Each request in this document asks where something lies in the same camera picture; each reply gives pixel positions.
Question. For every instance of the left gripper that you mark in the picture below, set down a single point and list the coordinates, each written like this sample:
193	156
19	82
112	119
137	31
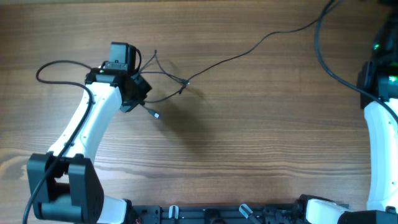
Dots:
145	88

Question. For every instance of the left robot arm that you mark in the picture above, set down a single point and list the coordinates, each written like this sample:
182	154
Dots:
64	185

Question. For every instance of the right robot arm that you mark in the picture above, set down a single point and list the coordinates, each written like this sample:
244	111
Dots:
377	86

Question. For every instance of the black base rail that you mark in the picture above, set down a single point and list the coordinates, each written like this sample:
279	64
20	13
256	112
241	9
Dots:
269	214

